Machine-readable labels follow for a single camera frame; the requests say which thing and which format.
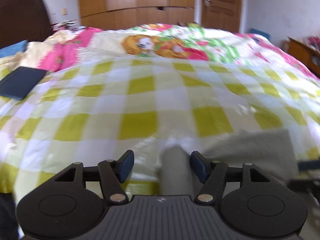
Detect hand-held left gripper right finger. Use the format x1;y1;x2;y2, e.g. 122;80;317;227
190;151;272;204

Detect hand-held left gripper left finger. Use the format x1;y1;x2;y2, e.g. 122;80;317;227
54;150;135;204

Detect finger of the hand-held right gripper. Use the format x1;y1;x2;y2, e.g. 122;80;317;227
287;177;320;193
298;160;320;172

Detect grey pants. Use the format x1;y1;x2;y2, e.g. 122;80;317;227
157;129;301;196

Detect checked printed blanket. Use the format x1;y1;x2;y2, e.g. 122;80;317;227
0;22;320;198

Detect wooden side table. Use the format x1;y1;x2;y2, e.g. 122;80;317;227
287;36;320;77

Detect dark blue flat case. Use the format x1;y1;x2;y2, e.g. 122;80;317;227
0;66;48;101

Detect small blue cloth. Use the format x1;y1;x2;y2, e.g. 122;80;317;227
249;28;272;39

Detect white patterned cloth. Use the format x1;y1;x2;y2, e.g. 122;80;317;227
53;20;78;31

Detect wooden door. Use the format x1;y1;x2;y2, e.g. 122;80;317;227
201;0;243;33

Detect blue pillow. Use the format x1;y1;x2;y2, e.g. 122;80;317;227
0;40;29;59

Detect dark wooden headboard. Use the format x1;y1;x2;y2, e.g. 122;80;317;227
0;0;53;50

